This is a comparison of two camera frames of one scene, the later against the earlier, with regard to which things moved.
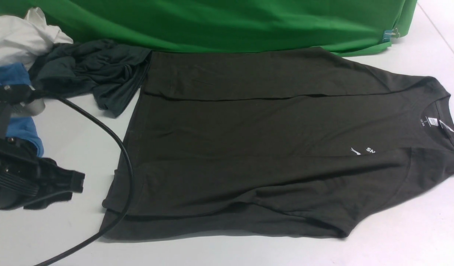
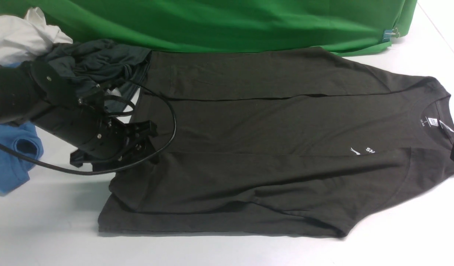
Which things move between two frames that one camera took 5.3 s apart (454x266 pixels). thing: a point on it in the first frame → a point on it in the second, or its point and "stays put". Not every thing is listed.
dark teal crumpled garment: x=113 y=75 stays put
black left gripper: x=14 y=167 → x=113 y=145
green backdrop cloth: x=345 y=27 stays put
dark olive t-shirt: x=274 y=143 stays put
